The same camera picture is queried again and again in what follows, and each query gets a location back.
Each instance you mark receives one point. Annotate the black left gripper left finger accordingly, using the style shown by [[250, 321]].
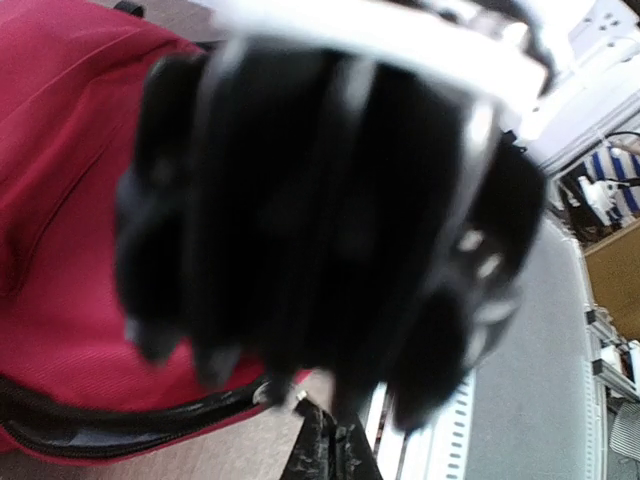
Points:
[[312, 455]]

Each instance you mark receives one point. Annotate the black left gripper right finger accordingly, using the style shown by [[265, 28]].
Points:
[[354, 459]]

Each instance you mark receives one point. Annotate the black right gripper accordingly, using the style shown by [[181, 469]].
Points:
[[318, 209]]

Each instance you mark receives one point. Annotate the red backpack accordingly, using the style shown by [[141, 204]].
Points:
[[73, 389]]

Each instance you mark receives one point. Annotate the aluminium front rail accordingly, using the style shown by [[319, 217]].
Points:
[[532, 409]]

